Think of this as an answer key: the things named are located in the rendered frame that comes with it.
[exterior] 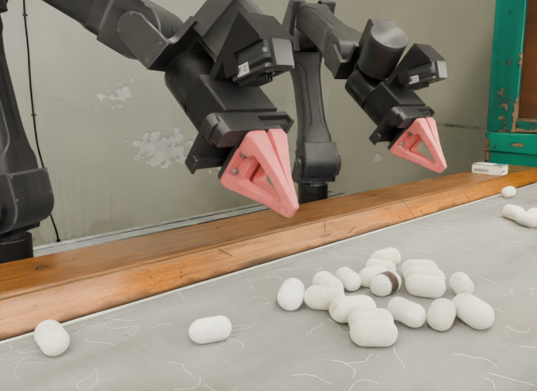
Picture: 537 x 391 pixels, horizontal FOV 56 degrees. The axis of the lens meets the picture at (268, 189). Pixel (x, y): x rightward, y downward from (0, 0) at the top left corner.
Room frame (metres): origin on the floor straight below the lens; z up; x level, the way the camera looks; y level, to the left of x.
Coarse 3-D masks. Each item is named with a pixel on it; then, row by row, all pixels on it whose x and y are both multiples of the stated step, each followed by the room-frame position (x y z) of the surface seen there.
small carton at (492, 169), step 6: (480, 162) 1.06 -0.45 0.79; (474, 168) 1.04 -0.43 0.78; (480, 168) 1.03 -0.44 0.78; (486, 168) 1.03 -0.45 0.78; (492, 168) 1.02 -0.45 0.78; (498, 168) 1.01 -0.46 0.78; (504, 168) 1.02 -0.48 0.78; (492, 174) 1.02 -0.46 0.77; (498, 174) 1.01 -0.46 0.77; (504, 174) 1.02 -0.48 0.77
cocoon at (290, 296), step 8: (288, 280) 0.41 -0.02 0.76; (296, 280) 0.41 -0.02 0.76; (280, 288) 0.40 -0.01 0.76; (288, 288) 0.39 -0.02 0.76; (296, 288) 0.39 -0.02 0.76; (280, 296) 0.39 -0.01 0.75; (288, 296) 0.39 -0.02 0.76; (296, 296) 0.39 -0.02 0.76; (280, 304) 0.39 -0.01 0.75; (288, 304) 0.39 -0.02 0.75; (296, 304) 0.39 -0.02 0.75
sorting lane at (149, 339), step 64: (320, 256) 0.54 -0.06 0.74; (448, 256) 0.54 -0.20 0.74; (512, 256) 0.54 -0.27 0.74; (128, 320) 0.38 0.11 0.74; (192, 320) 0.38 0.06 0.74; (256, 320) 0.38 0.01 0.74; (320, 320) 0.38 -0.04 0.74; (512, 320) 0.38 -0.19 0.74; (0, 384) 0.28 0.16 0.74; (64, 384) 0.28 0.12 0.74; (128, 384) 0.28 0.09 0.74; (192, 384) 0.28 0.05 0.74; (256, 384) 0.28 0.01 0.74; (320, 384) 0.28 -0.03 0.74; (384, 384) 0.28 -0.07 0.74; (448, 384) 0.28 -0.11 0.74; (512, 384) 0.28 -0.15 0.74
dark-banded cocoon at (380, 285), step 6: (378, 276) 0.42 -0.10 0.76; (384, 276) 0.42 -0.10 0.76; (396, 276) 0.43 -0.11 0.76; (372, 282) 0.42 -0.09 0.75; (378, 282) 0.42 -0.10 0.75; (384, 282) 0.42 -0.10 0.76; (390, 282) 0.42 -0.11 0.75; (372, 288) 0.42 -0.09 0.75; (378, 288) 0.42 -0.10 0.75; (384, 288) 0.42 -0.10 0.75; (390, 288) 0.42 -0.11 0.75; (378, 294) 0.42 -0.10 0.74; (384, 294) 0.42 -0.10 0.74
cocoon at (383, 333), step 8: (360, 320) 0.33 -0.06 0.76; (368, 320) 0.33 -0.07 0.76; (376, 320) 0.33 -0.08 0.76; (384, 320) 0.33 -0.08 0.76; (352, 328) 0.33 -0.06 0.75; (360, 328) 0.33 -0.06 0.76; (368, 328) 0.33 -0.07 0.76; (376, 328) 0.33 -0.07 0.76; (384, 328) 0.33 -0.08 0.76; (392, 328) 0.33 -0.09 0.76; (352, 336) 0.33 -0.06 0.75; (360, 336) 0.32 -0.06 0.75; (368, 336) 0.32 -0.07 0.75; (376, 336) 0.32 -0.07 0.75; (384, 336) 0.32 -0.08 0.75; (392, 336) 0.32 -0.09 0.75; (360, 344) 0.33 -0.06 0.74; (368, 344) 0.33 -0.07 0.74; (376, 344) 0.33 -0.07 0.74; (384, 344) 0.33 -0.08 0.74
